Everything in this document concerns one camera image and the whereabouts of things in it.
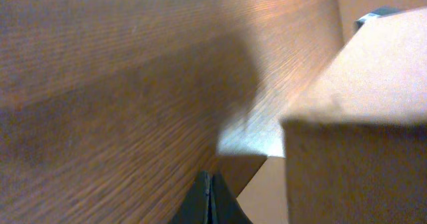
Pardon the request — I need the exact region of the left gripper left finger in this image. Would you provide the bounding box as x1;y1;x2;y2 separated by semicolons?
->
169;171;211;224

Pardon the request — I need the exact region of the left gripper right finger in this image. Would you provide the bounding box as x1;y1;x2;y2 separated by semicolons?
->
210;173;252;224

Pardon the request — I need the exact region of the cardboard box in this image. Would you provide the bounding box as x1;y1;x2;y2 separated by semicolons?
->
238;0;426;223

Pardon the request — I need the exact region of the black whiteboard marker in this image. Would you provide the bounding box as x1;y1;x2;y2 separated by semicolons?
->
354;6;402;32

